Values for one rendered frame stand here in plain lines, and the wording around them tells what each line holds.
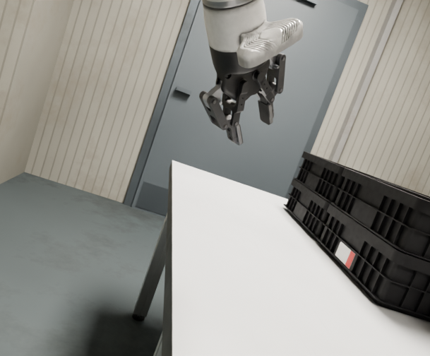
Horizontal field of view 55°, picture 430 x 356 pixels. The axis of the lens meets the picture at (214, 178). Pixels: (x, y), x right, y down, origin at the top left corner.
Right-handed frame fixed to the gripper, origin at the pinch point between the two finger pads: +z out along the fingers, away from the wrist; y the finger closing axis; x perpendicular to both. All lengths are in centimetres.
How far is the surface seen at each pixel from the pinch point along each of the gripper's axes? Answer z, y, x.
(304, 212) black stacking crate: 69, -32, -22
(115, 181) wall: 186, -18, -221
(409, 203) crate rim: 28.4, -24.8, 14.2
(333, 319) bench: 27.9, 4.2, 20.0
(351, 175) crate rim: 44, -36, -7
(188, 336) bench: 6.3, 25.5, 16.6
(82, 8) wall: 74, -66, -278
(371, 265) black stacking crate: 41.2, -15.5, 13.8
